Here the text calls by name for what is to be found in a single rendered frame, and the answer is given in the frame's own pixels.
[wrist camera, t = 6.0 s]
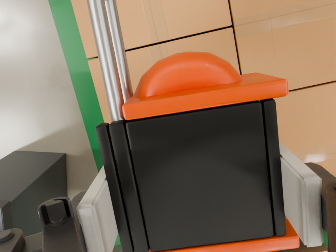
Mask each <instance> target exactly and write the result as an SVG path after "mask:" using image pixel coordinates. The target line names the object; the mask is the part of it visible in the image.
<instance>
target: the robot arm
mask: <svg viewBox="0 0 336 252"><path fill-rule="evenodd" d="M279 148H280V161H281V173H282V186H283V199H284V212H285V216H286V217H287V219H288V220H289V222H290V223H291V225H292V227H293V228H294V230H295V231H296V233H297V234H298V236H299V237H300V239H301V240H302V242H303V244H304V245H305V246H307V247H308V248H311V247H321V246H322V245H323V244H324V231H325V232H326V233H327V250H328V252H336V177H335V176H333V175H332V174H331V173H330V172H328V171H327V170H326V169H325V168H323V167H322V166H321V165H318V164H316V163H313V162H309V163H303V162H302V161H301V160H300V159H299V158H298V157H296V156H295V155H294V154H293V153H292V152H291V151H290V150H289V149H287V148H286V147H285V146H284V145H283V144H282V143H281V142H280V141H279ZM37 210H38V214H39V218H40V221H41V225H42V232H40V233H37V234H34V235H30V236H27V237H24V234H23V231H22V230H21V229H18V228H13V229H8V230H3V231H2V232H0V252H113V249H114V246H115V243H116V240H117V236H118V233H119V231H118V227H117V222H116V218H115V213H114V208H113V204H112V199H111V195H110V190H109V185H108V182H107V177H106V173H105V168H104V166H103V167H102V169H101V170H100V172H99V174H98V175H97V177H96V178H95V180H94V181H93V183H92V185H91V186H90V188H89V189H88V191H81V192H80V193H79V194H77V195H76V196H74V198H73V199H72V200H71V199H70V198H69V197H57V198H53V199H50V200H48V201H46V202H44V203H42V204H41V205H40V206H39V207H38V209H37Z"/></svg>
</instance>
